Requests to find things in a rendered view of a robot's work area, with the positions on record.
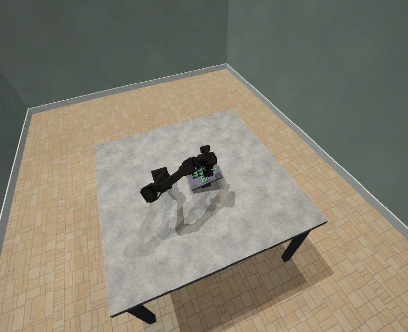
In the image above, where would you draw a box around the grey switch panel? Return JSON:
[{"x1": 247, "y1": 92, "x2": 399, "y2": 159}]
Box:
[{"x1": 188, "y1": 164, "x2": 222, "y2": 191}]

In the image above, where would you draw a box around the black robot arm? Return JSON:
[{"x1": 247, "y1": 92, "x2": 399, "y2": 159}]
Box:
[{"x1": 140, "y1": 151, "x2": 217, "y2": 203}]

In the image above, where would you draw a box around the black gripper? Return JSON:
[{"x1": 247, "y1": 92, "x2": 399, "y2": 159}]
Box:
[{"x1": 200, "y1": 145, "x2": 215, "y2": 177}]

